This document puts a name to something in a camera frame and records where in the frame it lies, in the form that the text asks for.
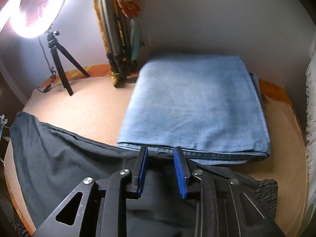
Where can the dark green pants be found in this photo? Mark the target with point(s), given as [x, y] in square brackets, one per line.
[61, 158]

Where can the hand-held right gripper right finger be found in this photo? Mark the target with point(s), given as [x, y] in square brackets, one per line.
[179, 172]

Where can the folded silver tripod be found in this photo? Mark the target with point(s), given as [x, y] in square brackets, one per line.
[108, 29]

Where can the green and white fringed blanket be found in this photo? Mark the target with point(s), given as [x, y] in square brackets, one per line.
[311, 91]

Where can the orange patterned cloth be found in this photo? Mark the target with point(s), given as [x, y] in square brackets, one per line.
[128, 7]

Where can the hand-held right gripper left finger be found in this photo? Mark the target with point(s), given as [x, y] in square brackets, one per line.
[143, 170]

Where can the folded blue jeans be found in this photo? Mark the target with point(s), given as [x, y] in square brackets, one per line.
[192, 108]

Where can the teal cloth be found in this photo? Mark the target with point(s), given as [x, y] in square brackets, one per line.
[135, 42]

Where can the small black tripod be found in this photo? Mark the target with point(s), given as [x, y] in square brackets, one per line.
[59, 64]

